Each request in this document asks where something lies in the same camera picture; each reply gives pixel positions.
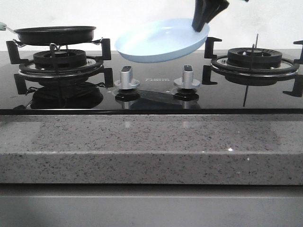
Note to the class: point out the black glass gas cooktop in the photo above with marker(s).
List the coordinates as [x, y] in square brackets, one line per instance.
[156, 93]

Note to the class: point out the light blue plate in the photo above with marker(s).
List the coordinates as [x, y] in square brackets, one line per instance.
[161, 41]

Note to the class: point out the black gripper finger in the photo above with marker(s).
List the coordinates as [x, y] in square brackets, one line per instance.
[205, 11]
[219, 6]

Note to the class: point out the black frying pan mint handle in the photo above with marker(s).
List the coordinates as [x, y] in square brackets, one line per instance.
[59, 35]

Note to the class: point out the right silver stove knob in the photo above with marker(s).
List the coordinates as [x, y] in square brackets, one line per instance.
[187, 80]

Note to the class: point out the left silver stove knob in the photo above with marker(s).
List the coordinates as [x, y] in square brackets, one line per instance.
[126, 80]

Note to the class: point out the right black burner head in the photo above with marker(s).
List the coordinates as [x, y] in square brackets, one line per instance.
[262, 58]

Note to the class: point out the right black pan support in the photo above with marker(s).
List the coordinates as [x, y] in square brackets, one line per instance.
[252, 77]

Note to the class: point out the grey cabinet front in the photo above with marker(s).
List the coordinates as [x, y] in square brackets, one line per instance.
[92, 205]

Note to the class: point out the black burner head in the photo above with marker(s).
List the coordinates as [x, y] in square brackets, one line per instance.
[262, 58]
[70, 58]

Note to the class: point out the black pan support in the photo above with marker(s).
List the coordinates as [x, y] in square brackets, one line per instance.
[252, 77]
[60, 77]

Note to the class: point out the left black pan support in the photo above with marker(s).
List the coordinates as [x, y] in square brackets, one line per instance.
[60, 77]

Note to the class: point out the silver stove knob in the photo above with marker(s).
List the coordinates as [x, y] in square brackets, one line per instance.
[126, 80]
[187, 80]

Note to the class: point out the left black burner head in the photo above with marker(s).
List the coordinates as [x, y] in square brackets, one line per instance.
[70, 58]

